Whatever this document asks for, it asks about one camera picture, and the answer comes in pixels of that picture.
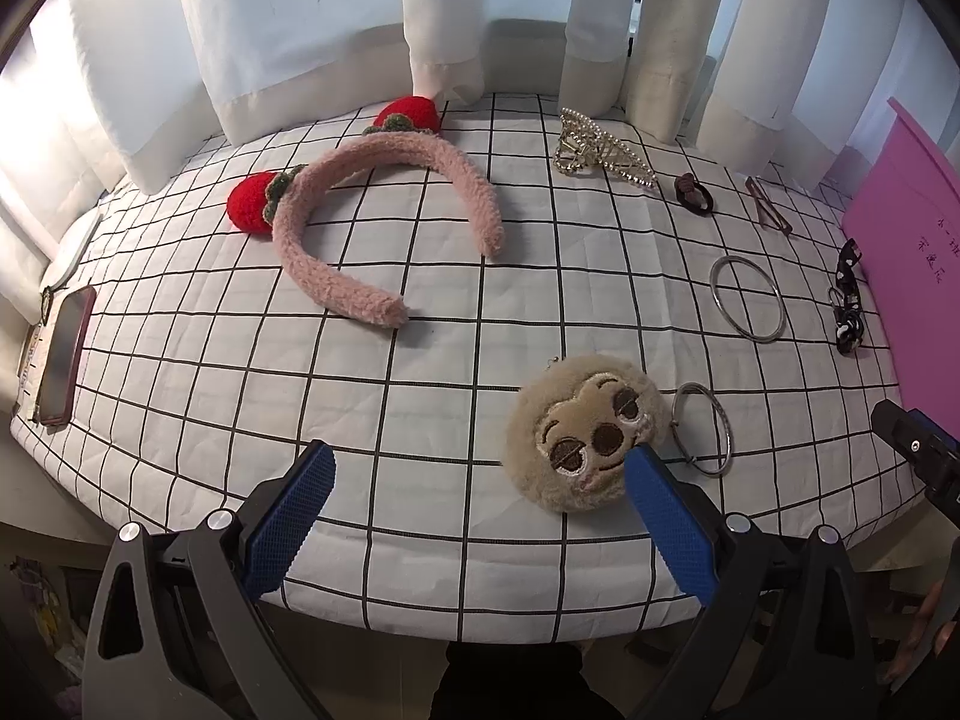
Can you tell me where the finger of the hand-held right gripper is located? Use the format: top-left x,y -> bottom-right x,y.
871,399 -> 960,533

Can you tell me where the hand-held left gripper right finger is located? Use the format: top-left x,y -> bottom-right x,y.
626,442 -> 880,720

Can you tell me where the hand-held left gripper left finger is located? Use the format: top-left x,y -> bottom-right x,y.
81,439 -> 338,720

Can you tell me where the beige plush face pendant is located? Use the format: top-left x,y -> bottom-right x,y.
504,361 -> 672,515

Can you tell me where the person's right hand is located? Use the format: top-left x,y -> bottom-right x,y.
887,577 -> 960,692

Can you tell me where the silver bangle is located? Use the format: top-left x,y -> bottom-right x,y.
710,255 -> 786,347
670,382 -> 734,478

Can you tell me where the white checked tablecloth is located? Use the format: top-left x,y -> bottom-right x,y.
10,90 -> 928,643

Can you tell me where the person's dark clothing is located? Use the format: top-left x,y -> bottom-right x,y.
431,641 -> 625,720

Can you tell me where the pink fluffy strawberry headband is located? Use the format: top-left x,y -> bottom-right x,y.
227,94 -> 505,329

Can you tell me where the brown rectangular hair clip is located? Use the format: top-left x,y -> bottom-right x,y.
745,176 -> 794,235

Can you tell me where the smartphone with red case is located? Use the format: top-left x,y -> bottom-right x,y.
35,286 -> 98,428

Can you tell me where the white round dish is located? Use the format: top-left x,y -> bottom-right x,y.
43,214 -> 103,291

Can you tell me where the pearl hair claw clip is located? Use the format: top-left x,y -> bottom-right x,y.
553,108 -> 659,190

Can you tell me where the white curtain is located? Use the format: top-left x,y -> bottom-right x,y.
395,0 -> 490,104
56,0 -> 421,192
561,0 -> 931,188

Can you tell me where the brown hair tie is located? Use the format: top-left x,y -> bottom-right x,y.
673,173 -> 716,220

